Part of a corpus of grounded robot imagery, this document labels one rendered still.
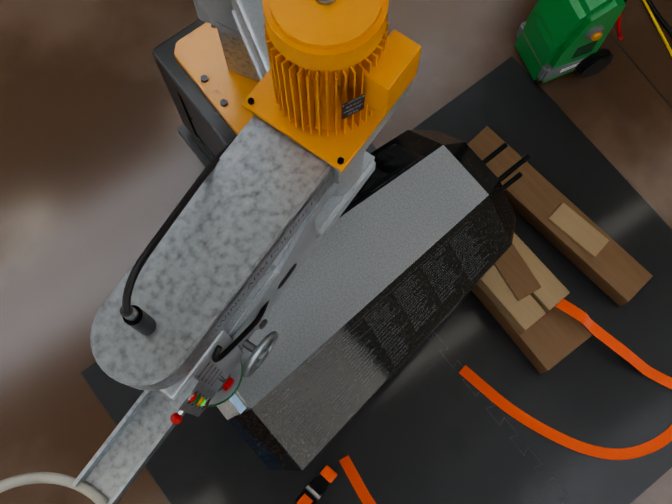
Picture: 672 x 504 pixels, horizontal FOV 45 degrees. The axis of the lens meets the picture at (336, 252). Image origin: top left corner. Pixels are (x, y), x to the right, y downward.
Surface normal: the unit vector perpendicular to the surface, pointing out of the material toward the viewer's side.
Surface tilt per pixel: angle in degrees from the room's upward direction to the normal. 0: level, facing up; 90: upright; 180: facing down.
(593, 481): 0
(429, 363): 0
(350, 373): 45
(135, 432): 1
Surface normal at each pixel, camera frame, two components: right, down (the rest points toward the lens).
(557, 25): -0.88, 0.28
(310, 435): 0.47, 0.33
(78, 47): 0.00, -0.26
